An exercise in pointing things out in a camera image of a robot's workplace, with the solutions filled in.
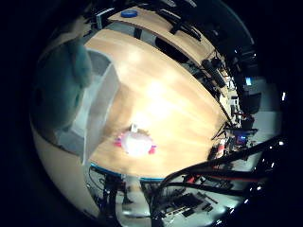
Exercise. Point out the light blue plush toy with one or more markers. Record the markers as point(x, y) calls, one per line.
point(60, 88)

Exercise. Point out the grey fabric container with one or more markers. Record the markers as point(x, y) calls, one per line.
point(98, 94)

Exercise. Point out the pink and white plush toy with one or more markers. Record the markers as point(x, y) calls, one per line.
point(135, 144)

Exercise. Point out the black tripod stand legs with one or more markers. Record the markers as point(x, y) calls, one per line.
point(221, 126)

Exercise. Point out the long black device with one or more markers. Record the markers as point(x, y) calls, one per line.
point(214, 72)

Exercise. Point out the red and white round object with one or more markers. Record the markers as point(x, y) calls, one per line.
point(221, 145)

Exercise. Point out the lit monitor screen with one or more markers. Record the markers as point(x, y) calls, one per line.
point(241, 138)

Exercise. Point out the blue tape roll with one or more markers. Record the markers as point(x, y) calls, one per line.
point(129, 13)

